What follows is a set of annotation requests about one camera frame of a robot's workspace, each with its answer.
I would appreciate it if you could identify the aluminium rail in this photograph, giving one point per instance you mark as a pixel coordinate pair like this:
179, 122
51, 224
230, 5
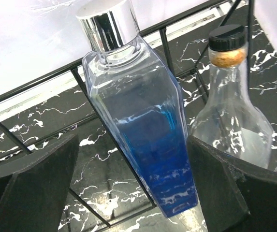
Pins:
70, 75

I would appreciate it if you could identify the blue clear vodka bottle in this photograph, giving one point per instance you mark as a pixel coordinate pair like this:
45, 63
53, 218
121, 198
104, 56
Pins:
140, 101

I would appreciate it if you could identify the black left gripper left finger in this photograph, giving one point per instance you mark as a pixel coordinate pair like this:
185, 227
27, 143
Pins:
34, 188

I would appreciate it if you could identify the black wire wine rack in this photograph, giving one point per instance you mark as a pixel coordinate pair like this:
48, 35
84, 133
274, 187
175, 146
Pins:
101, 176

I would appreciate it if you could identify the clear glass bottle top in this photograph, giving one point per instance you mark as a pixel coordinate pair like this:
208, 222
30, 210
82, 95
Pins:
229, 121

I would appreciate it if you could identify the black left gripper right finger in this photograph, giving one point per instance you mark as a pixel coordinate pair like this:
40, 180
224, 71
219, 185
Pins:
235, 196

